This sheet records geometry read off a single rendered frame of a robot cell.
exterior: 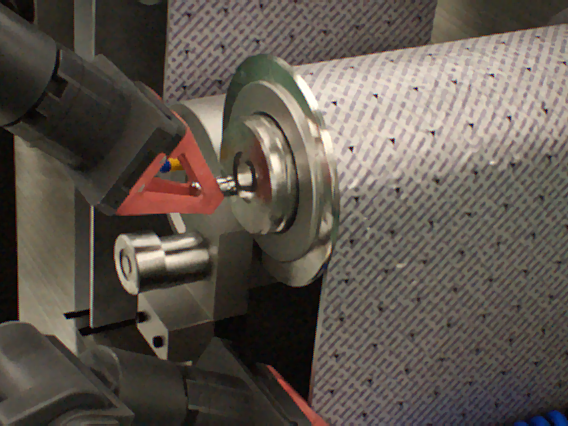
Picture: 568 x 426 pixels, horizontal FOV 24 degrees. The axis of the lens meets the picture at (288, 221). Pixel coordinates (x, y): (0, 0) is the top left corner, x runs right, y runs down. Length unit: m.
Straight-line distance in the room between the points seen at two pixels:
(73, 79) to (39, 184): 0.76
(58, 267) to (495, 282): 0.58
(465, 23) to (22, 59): 0.57
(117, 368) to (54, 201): 0.71
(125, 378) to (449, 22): 0.58
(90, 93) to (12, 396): 0.17
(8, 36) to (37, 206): 0.75
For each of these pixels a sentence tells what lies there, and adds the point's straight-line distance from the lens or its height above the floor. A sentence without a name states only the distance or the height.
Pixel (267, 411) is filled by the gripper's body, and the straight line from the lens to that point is 0.81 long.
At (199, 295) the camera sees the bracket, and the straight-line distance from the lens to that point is 0.90.
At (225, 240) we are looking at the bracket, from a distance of 0.85.
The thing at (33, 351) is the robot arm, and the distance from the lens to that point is 0.72.
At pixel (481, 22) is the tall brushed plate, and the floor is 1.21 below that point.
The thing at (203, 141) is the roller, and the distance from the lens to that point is 0.94.
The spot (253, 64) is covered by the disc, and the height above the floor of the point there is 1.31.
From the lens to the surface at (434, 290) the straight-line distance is 0.87.
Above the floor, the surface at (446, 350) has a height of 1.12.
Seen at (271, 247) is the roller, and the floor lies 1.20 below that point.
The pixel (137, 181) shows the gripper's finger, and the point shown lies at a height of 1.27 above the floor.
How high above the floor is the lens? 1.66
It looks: 32 degrees down
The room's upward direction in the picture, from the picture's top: 6 degrees clockwise
